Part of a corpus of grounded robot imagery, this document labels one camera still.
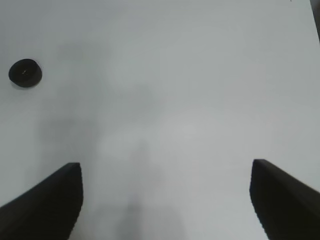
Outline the small black teacup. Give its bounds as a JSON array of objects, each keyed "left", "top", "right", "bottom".
[{"left": 8, "top": 58, "right": 43, "bottom": 88}]

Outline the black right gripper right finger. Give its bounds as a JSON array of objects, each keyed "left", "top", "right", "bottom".
[{"left": 249, "top": 159, "right": 320, "bottom": 240}]

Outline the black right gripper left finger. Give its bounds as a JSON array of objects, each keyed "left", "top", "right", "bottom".
[{"left": 0, "top": 162, "right": 83, "bottom": 240}]

